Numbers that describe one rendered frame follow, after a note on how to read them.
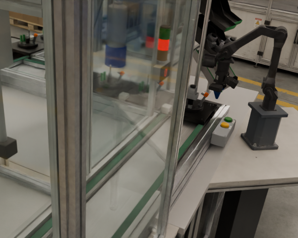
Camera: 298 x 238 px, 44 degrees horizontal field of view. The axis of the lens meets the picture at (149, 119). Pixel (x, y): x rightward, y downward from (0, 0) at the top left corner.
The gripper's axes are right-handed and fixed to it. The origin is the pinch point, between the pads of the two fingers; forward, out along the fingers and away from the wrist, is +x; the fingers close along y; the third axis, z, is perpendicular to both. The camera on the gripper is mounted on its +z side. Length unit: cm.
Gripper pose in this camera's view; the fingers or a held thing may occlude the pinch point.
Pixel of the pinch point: (217, 92)
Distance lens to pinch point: 189.5
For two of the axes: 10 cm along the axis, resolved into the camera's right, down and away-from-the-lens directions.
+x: -1.0, 8.8, 4.6
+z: 8.9, 2.8, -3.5
